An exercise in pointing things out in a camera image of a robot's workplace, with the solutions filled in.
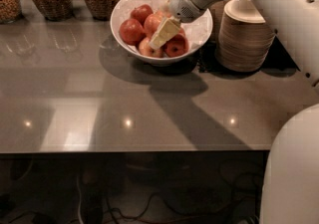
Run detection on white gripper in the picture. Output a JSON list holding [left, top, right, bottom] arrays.
[[150, 0, 205, 50]]

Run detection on large top red apple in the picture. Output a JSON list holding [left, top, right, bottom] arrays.
[[144, 14, 162, 38]]

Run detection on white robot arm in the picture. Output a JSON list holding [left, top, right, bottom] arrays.
[[151, 0, 319, 224]]

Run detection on small right red apple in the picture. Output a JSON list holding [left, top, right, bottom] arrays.
[[179, 28, 185, 36]]

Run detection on back right red apple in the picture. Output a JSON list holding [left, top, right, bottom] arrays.
[[156, 9, 171, 18]]

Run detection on front right red apple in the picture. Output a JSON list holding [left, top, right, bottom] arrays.
[[163, 33, 188, 58]]

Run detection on front yellow-red apple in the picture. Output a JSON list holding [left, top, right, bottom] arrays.
[[138, 37, 163, 58]]

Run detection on white ceramic bowl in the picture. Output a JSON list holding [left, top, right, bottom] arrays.
[[110, 4, 198, 66]]

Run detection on left red apple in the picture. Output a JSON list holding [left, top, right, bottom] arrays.
[[119, 18, 146, 46]]

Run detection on white tissue paper liner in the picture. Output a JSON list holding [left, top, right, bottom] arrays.
[[112, 0, 213, 53]]

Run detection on back stack of paper bowls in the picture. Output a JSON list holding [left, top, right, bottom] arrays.
[[209, 0, 230, 42]]

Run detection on stack of paper bowls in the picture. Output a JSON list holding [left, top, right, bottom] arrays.
[[215, 0, 275, 73], [209, 0, 230, 42]]

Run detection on front stack of paper bowls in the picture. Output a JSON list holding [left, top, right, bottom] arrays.
[[215, 0, 275, 73]]

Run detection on left glass cereal jar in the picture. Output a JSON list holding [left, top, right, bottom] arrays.
[[0, 0, 22, 24]]

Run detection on cables under table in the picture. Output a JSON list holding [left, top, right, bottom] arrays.
[[74, 159, 263, 224]]

